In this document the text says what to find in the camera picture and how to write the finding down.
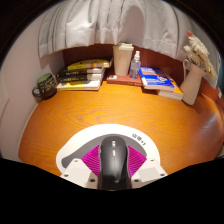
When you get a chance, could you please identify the dark mug with green inside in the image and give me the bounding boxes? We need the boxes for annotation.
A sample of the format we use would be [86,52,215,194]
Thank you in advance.
[32,73,58,100]

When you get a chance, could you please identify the white grey round mouse pad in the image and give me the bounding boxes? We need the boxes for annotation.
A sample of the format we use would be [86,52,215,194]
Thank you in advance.
[55,123,162,175]

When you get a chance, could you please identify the clear spray bottle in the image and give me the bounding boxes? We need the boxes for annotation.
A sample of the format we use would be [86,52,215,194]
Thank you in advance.
[129,50,142,80]

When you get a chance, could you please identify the white curtain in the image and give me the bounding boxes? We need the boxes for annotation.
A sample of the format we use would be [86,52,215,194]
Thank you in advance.
[38,0,214,63]

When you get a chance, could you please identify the yellow black cover book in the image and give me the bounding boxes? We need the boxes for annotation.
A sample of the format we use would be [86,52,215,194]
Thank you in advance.
[63,57,114,73]

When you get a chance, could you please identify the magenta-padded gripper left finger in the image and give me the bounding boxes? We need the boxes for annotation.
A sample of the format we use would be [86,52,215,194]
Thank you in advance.
[59,144,101,189]

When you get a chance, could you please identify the white ceramic vase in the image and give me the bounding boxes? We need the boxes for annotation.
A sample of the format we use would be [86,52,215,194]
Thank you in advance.
[179,58,208,106]

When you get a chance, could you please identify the red brown book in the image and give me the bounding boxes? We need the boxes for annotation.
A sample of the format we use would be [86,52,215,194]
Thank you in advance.
[105,73,144,88]

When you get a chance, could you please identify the cream lidded tumbler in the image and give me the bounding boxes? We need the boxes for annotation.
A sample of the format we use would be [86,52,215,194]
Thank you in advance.
[112,42,134,77]

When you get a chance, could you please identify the black computer mouse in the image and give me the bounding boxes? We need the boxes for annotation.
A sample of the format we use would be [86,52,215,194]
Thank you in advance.
[98,135,129,191]

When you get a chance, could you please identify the white yellow spine book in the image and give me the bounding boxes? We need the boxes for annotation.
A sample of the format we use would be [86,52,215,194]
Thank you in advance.
[55,79,103,92]

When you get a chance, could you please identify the blue cover book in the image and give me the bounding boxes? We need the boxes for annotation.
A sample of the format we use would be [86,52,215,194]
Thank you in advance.
[139,66,176,92]

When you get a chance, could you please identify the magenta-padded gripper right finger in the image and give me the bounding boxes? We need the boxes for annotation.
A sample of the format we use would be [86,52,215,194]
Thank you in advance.
[127,145,168,189]

